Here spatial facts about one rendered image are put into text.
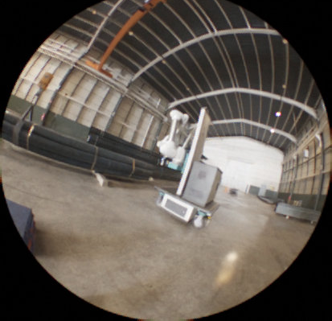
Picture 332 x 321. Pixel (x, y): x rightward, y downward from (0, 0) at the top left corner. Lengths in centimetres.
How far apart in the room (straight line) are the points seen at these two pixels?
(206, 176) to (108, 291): 140
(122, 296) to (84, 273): 22
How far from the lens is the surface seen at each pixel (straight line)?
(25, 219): 79
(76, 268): 77
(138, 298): 73
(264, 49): 988
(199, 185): 140
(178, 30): 983
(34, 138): 205
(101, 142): 315
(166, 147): 145
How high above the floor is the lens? 68
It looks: 5 degrees up
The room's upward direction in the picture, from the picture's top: 18 degrees clockwise
